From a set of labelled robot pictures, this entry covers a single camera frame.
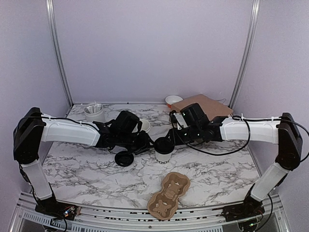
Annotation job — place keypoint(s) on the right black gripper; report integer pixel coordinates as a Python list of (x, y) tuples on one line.
[(172, 133)]

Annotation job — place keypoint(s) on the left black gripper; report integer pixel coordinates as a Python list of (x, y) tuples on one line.
[(144, 144)]

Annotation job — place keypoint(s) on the stack of white paper cups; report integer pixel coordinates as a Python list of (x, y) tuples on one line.
[(146, 126)]

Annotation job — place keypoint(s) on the black plastic cup lid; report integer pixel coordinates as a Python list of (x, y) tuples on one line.
[(124, 159)]

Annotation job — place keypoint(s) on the brown paper bag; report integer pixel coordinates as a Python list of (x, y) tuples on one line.
[(210, 107)]

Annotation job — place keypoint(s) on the single white paper cup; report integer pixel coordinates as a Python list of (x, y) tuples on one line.
[(162, 158)]

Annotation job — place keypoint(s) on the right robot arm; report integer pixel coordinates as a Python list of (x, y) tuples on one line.
[(279, 133)]

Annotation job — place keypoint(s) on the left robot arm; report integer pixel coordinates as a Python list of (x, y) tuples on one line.
[(36, 128)]

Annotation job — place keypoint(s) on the orange bowl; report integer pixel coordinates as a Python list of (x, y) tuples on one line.
[(171, 99)]

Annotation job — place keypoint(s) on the white canister with stirrers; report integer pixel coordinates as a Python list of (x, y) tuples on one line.
[(94, 112)]

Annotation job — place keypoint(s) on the brown cardboard cup carrier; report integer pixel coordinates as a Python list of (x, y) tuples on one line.
[(164, 203)]

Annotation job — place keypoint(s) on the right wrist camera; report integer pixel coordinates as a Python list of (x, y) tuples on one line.
[(191, 116)]

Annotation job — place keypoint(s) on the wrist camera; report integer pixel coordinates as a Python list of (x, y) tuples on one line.
[(125, 123), (191, 116)]

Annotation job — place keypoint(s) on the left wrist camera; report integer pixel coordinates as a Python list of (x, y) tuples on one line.
[(125, 123)]

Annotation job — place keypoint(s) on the aluminium front rail base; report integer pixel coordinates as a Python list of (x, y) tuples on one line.
[(109, 219)]

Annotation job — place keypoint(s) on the right aluminium frame post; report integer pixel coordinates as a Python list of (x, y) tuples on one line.
[(246, 53)]

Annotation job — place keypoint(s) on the aluminium frame post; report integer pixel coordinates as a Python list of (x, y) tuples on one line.
[(56, 46), (246, 53)]

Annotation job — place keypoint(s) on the left aluminium frame post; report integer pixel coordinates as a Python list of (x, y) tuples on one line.
[(56, 46)]

